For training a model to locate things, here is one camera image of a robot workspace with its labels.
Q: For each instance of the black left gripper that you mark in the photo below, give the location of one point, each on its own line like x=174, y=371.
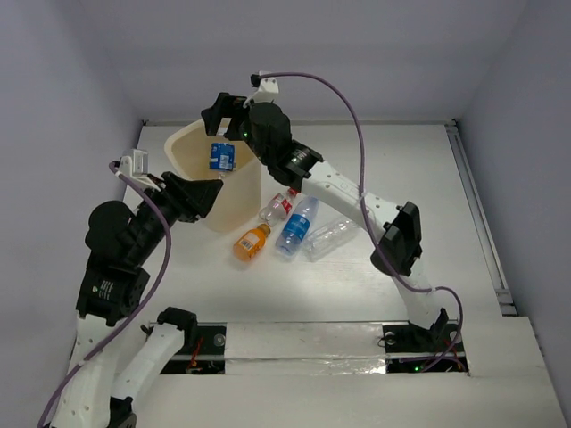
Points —
x=176, y=196

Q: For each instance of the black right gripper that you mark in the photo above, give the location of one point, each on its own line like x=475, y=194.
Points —
x=226, y=105

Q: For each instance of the blue-label white-cap bottle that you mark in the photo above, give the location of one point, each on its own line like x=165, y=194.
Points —
x=222, y=158

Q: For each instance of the tall blue-cap water bottle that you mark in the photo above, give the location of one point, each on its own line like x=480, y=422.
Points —
x=297, y=227

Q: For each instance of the clear unlabelled plastic bottle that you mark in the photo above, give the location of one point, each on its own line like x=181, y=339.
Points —
x=329, y=237

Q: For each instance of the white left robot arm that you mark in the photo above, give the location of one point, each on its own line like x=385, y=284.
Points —
x=113, y=291

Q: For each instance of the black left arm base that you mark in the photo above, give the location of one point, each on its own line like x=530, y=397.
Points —
x=205, y=357

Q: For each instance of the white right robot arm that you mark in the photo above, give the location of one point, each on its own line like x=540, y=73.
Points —
x=395, y=229

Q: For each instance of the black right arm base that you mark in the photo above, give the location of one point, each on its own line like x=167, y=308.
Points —
x=410, y=350

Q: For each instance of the cream plastic bin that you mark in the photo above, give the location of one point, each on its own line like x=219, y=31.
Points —
x=239, y=200

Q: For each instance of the orange juice bottle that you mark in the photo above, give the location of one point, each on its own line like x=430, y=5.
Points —
x=250, y=244

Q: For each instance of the small red-cap clear bottle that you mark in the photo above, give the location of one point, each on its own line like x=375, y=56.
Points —
x=278, y=207

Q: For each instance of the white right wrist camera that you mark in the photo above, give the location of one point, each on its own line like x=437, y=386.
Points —
x=266, y=90

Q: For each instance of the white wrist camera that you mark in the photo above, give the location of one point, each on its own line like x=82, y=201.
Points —
x=133, y=164
x=266, y=90

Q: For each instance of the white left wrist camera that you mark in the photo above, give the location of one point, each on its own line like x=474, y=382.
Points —
x=133, y=164

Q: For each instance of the aluminium side rail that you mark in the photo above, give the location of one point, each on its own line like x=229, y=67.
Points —
x=483, y=231

